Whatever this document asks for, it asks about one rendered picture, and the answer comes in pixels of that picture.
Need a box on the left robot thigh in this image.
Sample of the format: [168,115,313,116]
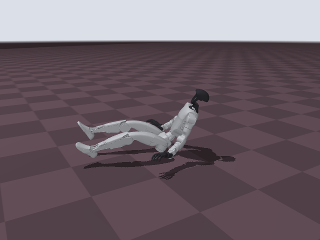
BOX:
[123,131,168,153]

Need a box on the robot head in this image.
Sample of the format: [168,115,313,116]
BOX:
[189,89,209,114]

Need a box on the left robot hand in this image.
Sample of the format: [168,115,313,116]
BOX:
[151,151,173,162]

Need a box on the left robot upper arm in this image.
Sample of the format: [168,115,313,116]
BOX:
[176,113,197,143]

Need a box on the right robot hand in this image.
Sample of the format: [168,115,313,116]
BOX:
[146,119,164,131]

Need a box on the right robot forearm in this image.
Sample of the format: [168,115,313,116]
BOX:
[161,118,174,132]

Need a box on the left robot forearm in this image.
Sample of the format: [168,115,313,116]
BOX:
[168,138,187,159]

